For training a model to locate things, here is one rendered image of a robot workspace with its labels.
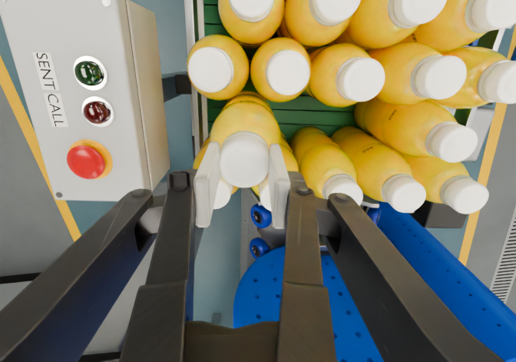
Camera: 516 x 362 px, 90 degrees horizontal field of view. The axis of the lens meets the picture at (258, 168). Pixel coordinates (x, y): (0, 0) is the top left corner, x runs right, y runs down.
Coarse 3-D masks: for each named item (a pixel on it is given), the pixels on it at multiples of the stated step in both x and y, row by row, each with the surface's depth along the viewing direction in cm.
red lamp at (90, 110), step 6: (90, 102) 24; (96, 102) 24; (84, 108) 24; (90, 108) 24; (96, 108) 24; (102, 108) 24; (84, 114) 24; (90, 114) 24; (96, 114) 24; (102, 114) 24; (108, 114) 25; (90, 120) 24; (96, 120) 24; (102, 120) 24
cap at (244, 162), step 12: (228, 144) 19; (240, 144) 19; (252, 144) 19; (228, 156) 19; (240, 156) 19; (252, 156) 19; (264, 156) 19; (228, 168) 19; (240, 168) 19; (252, 168) 20; (264, 168) 19; (228, 180) 20; (240, 180) 20; (252, 180) 20
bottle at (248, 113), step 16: (240, 96) 30; (256, 96) 32; (224, 112) 24; (240, 112) 23; (256, 112) 23; (272, 112) 28; (224, 128) 22; (240, 128) 21; (256, 128) 22; (272, 128) 23; (224, 144) 21
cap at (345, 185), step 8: (328, 184) 30; (336, 184) 29; (344, 184) 28; (352, 184) 28; (328, 192) 29; (336, 192) 28; (344, 192) 28; (352, 192) 29; (360, 192) 28; (360, 200) 29
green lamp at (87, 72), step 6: (78, 66) 22; (84, 66) 22; (90, 66) 22; (96, 66) 23; (78, 72) 22; (84, 72) 23; (90, 72) 23; (96, 72) 23; (78, 78) 23; (84, 78) 23; (90, 78) 23; (96, 78) 23; (84, 84) 23; (90, 84) 23; (96, 84) 23
